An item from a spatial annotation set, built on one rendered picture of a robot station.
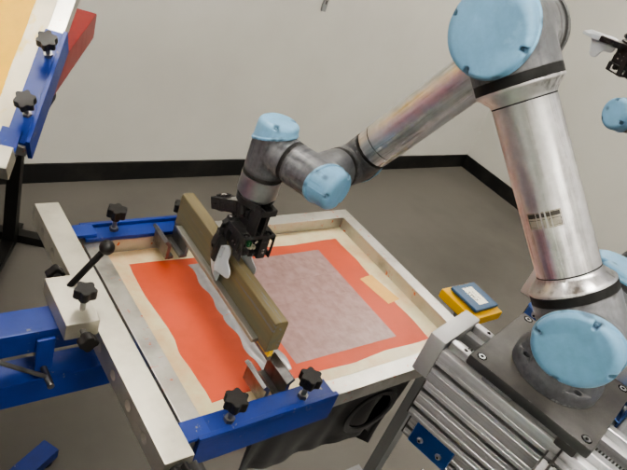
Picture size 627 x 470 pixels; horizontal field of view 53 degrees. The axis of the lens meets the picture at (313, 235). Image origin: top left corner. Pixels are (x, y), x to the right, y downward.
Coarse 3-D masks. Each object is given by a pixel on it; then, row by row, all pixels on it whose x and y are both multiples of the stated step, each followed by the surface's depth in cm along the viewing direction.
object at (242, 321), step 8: (184, 232) 135; (184, 240) 134; (192, 248) 132; (200, 256) 131; (200, 264) 130; (208, 272) 127; (216, 288) 125; (224, 288) 125; (224, 296) 123; (232, 304) 122; (232, 312) 121; (240, 312) 121; (240, 320) 119; (248, 328) 118; (248, 336) 117; (256, 336) 117
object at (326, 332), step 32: (224, 320) 135; (288, 320) 142; (320, 320) 146; (352, 320) 150; (384, 320) 154; (192, 352) 125; (224, 352) 127; (288, 352) 134; (320, 352) 137; (352, 352) 140; (224, 384) 121
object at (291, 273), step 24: (336, 240) 178; (144, 264) 142; (168, 264) 145; (264, 264) 157; (288, 264) 160; (312, 264) 164; (336, 264) 167; (144, 288) 135; (168, 288) 138; (192, 288) 141; (264, 288) 149; (288, 288) 152; (312, 288) 155; (336, 288) 158; (360, 288) 162; (168, 312) 132; (192, 312) 134; (216, 312) 137
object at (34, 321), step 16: (0, 320) 105; (16, 320) 106; (32, 320) 107; (48, 320) 108; (0, 336) 102; (16, 336) 103; (32, 336) 105; (48, 336) 107; (0, 352) 104; (16, 352) 106
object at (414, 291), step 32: (288, 224) 170; (320, 224) 178; (352, 224) 181; (384, 256) 172; (416, 288) 164; (128, 320) 121; (448, 320) 156; (160, 352) 117; (160, 384) 111; (352, 384) 127; (384, 384) 133; (192, 416) 108; (192, 448) 104
